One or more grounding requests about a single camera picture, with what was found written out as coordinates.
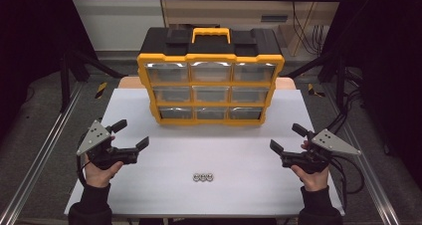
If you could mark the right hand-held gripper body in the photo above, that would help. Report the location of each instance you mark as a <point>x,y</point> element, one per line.
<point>331,142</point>

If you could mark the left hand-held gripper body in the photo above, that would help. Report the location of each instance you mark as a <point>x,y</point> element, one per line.
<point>94,137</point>

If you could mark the clear plastic drawer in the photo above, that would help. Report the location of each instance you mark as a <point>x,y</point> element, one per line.
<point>167,74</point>

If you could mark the yellow black organizer box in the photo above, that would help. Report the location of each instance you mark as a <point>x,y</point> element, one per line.
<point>159,42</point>

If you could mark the person's left hand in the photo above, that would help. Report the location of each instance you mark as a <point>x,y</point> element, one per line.
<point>99,177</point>

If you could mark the person's right hand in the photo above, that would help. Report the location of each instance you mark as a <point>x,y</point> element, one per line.
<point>313,181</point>

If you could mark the wooden desk board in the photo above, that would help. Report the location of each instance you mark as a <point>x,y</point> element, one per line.
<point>131,83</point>

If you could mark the rows of clear drawers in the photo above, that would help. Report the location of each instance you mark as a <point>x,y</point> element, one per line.
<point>210,94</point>

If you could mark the dark curtain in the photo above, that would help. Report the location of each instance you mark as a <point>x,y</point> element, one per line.
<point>30,36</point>
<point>391,52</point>

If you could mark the aluminium floor rail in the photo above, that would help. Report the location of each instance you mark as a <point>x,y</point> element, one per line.
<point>365,165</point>
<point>40,155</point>

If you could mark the black frame strut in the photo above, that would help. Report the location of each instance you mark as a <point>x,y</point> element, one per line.
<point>65,85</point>
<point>340,82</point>

